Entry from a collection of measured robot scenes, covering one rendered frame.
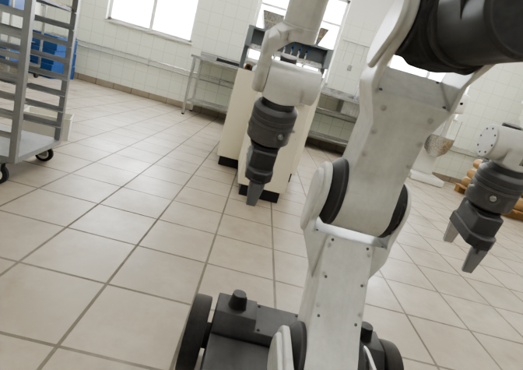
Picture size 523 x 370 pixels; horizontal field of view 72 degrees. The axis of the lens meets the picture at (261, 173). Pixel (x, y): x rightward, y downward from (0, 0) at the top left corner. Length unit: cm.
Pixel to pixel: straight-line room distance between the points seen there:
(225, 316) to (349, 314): 34
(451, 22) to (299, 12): 23
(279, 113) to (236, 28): 561
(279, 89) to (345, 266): 38
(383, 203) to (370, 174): 6
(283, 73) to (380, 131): 20
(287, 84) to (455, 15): 28
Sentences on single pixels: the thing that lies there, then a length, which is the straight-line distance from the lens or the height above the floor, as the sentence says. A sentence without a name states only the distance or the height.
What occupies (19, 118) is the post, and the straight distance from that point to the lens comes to 197.
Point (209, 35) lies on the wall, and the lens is 631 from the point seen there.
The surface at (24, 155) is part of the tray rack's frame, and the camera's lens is 209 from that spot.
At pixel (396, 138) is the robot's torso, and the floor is 75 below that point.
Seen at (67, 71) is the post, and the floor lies 55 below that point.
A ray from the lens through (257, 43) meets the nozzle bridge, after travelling 318.
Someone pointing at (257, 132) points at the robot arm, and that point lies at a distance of 70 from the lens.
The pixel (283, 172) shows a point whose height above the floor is 24.
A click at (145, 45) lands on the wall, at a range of 653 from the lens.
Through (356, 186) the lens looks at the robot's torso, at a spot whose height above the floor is 65.
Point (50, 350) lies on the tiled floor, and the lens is 116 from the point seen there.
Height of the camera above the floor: 79
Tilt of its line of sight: 14 degrees down
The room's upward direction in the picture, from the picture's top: 16 degrees clockwise
